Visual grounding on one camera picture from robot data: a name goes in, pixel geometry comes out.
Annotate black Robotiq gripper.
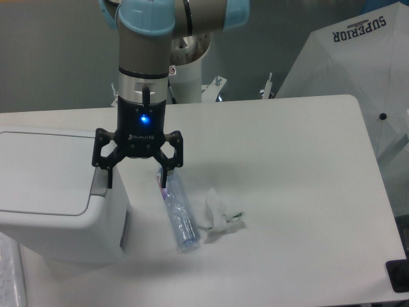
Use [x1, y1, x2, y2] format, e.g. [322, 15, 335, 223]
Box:
[91, 97, 184, 189]

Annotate white push-lid trash can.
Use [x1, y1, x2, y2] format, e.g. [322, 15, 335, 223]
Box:
[1, 125, 130, 264]

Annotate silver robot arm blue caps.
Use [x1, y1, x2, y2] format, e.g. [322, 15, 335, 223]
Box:
[91, 0, 250, 188]

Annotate clear plastic water bottle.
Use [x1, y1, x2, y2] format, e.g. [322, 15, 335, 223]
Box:
[156, 167, 201, 253]

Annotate crumpled white plastic wrapper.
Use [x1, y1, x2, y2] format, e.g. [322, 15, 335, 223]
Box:
[197, 188, 245, 235]

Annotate white Superior umbrella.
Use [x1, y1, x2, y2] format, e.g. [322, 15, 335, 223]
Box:
[277, 2, 408, 156]

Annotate black device at table edge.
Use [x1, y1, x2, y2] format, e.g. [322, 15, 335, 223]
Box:
[386, 259, 408, 293]

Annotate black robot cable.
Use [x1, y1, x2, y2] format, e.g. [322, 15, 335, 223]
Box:
[166, 79, 178, 105]

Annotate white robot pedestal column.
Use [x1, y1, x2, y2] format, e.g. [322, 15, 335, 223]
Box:
[169, 59, 202, 104]

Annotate white metal base bracket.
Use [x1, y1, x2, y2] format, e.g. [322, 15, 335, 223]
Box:
[110, 72, 275, 108]

